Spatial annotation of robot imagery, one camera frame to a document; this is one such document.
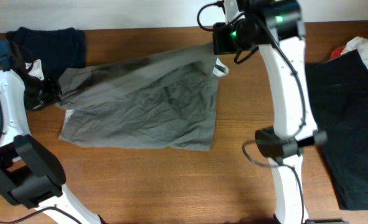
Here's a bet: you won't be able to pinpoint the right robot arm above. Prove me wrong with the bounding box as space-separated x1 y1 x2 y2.
209 1 328 224

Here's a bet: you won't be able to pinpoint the black trousers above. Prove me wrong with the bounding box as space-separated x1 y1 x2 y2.
305 50 368 210

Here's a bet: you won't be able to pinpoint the red cloth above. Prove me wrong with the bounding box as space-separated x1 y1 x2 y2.
329 45 346 60

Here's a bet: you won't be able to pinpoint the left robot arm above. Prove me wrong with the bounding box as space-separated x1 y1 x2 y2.
0 40 104 223

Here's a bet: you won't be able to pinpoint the folded navy blue garment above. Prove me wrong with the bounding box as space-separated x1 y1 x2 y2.
6 27 86 79

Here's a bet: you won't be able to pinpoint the grey shorts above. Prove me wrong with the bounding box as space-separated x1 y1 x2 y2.
58 43 229 151

